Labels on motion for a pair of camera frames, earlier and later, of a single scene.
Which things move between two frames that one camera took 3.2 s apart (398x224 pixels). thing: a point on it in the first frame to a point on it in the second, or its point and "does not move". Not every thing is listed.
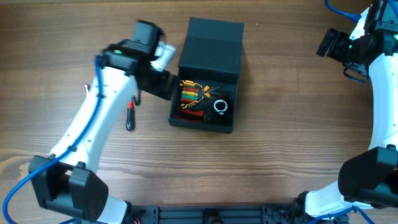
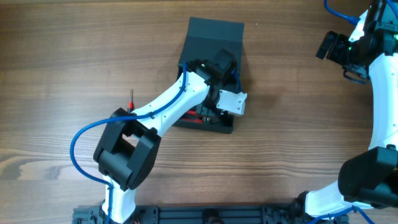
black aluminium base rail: (295, 213) does not move
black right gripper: (325, 43) does not move
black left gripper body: (162, 86) to (204, 111)
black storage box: (210, 60) does not move
